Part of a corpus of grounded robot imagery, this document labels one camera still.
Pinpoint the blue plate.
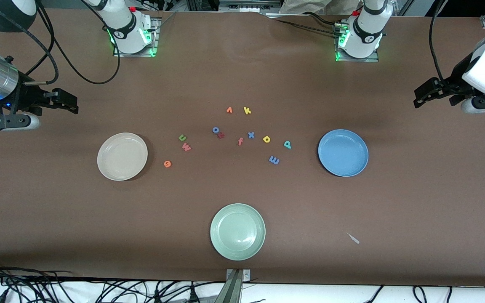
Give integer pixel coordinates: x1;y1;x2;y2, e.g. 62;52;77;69
318;129;369;177

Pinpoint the pale green plate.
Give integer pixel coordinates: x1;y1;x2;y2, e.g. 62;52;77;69
210;203;266;261

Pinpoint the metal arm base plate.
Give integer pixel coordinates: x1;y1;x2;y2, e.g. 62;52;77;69
334;21;380;63
113;17;159;58

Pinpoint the black table cable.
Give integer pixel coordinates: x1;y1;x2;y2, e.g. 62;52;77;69
274;19;339;34
301;12;344;27

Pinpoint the beige clothed person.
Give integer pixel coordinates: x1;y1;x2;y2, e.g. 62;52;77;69
280;0;366;16

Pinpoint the black floor cable tangle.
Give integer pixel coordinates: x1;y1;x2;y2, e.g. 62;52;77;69
0;260;77;303

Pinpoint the metal bracket plate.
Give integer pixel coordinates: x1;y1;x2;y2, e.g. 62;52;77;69
226;268;250;282

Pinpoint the aluminium frame rail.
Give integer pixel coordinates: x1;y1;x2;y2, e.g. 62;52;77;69
219;0;281;9

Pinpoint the beige brown plate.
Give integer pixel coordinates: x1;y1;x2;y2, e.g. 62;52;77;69
97;133;148;181

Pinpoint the grey metal camera pole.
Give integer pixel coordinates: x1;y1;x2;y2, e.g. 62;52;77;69
214;269;243;303

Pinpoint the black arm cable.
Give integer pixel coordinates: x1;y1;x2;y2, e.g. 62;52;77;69
24;0;121;85
429;0;446;82

